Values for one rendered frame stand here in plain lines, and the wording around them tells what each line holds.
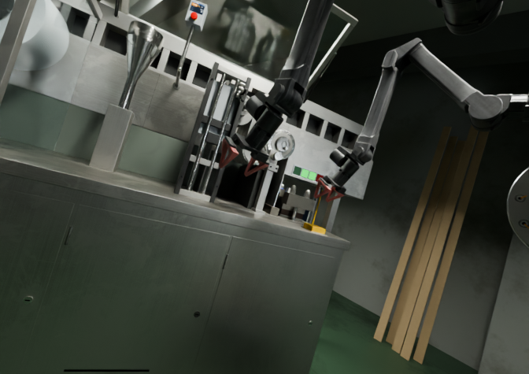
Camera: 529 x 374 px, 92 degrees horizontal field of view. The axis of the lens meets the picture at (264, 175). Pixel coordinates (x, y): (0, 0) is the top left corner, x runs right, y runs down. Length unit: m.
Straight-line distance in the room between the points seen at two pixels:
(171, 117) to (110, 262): 0.83
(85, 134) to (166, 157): 0.38
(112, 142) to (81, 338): 0.70
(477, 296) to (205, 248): 2.78
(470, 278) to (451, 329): 0.52
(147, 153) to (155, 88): 0.34
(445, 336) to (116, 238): 3.08
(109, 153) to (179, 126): 0.43
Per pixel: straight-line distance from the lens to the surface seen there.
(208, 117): 1.08
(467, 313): 3.33
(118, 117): 1.26
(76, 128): 1.56
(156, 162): 1.50
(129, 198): 0.89
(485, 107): 1.01
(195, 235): 0.95
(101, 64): 1.59
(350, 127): 1.96
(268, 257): 1.05
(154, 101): 1.53
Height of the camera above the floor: 1.02
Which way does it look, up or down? 2 degrees up
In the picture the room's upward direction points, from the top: 17 degrees clockwise
